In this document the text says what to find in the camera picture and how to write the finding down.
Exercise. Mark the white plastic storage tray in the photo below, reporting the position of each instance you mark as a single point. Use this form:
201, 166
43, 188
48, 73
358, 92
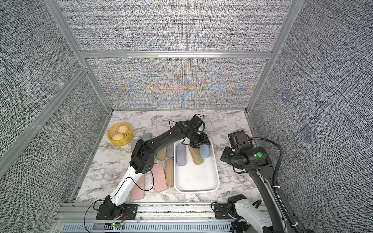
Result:
196, 179

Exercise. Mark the pink glasses case right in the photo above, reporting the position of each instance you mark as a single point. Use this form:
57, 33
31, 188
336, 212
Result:
159, 178

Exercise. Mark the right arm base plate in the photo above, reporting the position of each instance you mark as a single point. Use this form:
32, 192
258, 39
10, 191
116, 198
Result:
221, 211

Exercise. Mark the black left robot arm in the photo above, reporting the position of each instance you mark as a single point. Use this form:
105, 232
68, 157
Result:
142, 161

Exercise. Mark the purple fabric glasses case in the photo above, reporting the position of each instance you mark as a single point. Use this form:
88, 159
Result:
181, 155

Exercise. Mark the grey fabric glasses case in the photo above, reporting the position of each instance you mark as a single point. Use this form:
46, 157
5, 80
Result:
170, 151

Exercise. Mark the pink glasses case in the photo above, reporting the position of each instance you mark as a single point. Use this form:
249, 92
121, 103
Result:
138, 191
159, 178

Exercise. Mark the white steamed bun front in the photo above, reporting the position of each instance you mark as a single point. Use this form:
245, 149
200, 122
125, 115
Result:
118, 137

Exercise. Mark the pink glasses case left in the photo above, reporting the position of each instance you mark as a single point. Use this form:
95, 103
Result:
138, 191

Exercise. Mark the yellow bamboo steamer basket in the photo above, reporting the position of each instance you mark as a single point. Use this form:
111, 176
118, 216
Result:
129, 136

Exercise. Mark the tan glasses case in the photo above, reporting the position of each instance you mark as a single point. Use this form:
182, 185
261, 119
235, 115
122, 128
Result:
169, 172
162, 154
196, 155

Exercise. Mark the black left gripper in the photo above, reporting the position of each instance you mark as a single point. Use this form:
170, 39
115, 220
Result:
205, 140

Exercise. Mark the white steamed bun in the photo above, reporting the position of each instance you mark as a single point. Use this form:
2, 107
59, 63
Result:
123, 129
118, 137

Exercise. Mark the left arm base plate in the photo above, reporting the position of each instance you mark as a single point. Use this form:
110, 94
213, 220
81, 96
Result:
111, 212

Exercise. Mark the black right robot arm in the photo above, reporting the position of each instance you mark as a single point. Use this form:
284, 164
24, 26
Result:
245, 157

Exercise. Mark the white steamed bun back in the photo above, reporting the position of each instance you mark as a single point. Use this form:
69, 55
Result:
123, 129

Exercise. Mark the light blue case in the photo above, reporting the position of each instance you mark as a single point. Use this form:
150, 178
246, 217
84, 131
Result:
205, 151
147, 136

